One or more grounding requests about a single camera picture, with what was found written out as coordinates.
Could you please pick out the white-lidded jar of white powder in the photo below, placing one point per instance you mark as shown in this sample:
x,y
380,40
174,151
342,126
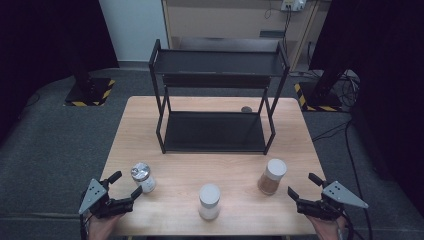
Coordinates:
x,y
209,201

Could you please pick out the black two-tier metal rack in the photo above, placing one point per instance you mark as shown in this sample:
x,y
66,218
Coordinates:
x,y
213,131

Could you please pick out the white power strip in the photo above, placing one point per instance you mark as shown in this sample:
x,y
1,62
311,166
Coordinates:
x,y
293,4

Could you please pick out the white-lidded jar of brown powder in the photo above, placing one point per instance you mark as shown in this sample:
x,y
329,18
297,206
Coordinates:
x,y
271,176

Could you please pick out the black stand base, striped tape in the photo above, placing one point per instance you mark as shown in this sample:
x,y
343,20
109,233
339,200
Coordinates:
x,y
320,100
88,95

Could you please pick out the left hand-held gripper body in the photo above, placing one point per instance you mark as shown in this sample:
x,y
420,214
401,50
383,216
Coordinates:
x,y
113,206

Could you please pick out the silver-lidded jar of white powder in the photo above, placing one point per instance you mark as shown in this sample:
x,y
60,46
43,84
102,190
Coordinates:
x,y
143,178

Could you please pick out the small grey round disc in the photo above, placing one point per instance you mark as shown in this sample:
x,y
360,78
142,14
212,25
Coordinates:
x,y
246,109

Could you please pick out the person's right hand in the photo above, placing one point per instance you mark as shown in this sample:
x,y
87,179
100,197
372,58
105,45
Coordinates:
x,y
325,229

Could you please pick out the wooden cabinet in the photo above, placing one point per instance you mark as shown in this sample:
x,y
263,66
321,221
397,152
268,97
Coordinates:
x,y
226,23

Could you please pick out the dark curtain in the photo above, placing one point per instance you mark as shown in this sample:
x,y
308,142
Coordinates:
x,y
390,66
43,40

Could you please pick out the person's left hand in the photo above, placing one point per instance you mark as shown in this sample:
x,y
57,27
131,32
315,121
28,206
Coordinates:
x,y
101,228

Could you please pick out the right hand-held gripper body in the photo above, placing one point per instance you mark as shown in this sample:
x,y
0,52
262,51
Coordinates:
x,y
316,208

